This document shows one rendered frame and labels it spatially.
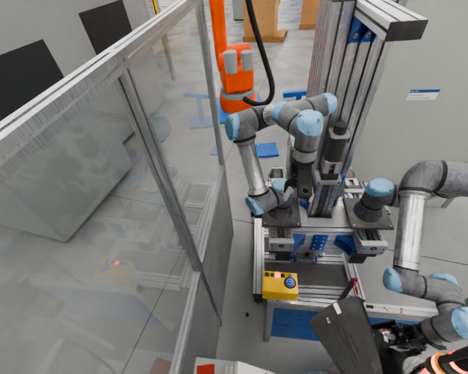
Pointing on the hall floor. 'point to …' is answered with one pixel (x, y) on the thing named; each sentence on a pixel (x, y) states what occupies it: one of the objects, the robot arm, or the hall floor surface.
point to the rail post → (268, 323)
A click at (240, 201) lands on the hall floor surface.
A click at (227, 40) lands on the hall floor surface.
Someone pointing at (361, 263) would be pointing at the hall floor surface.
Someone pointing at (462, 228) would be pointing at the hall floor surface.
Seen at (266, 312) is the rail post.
